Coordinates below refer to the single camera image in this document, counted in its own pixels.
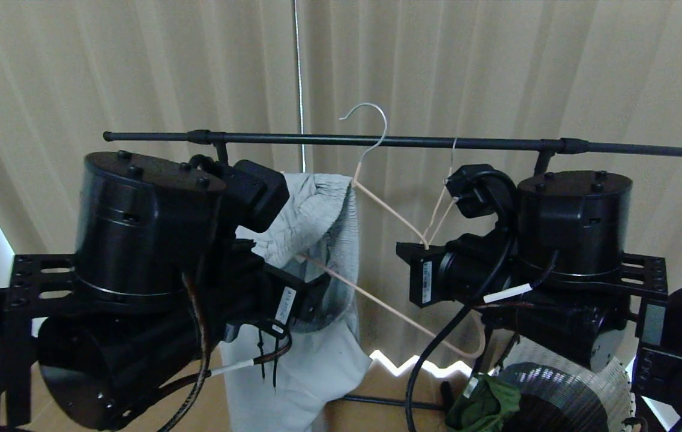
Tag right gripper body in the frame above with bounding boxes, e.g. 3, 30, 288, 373
395, 236, 511, 309

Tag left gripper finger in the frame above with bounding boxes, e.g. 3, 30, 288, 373
299, 274, 332, 326

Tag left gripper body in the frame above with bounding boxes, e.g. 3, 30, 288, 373
221, 239, 304, 344

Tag pale grey shorts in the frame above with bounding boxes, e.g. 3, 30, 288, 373
221, 173, 373, 432

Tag pink clothes hanger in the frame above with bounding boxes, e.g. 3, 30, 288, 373
296, 103, 487, 361
422, 139, 459, 247

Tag black clothes rack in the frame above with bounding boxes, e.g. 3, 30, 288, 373
103, 129, 682, 415

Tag white laundry basket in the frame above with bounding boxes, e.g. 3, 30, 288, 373
494, 354, 636, 432

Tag green garment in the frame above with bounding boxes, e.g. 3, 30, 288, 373
446, 373, 522, 432

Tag beige curtain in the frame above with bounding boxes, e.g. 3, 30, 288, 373
0, 0, 682, 385

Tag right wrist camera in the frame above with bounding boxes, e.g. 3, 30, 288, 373
446, 164, 519, 220

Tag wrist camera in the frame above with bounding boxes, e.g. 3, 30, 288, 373
446, 164, 519, 220
191, 155, 291, 233

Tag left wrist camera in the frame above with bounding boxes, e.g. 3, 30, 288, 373
191, 155, 291, 233

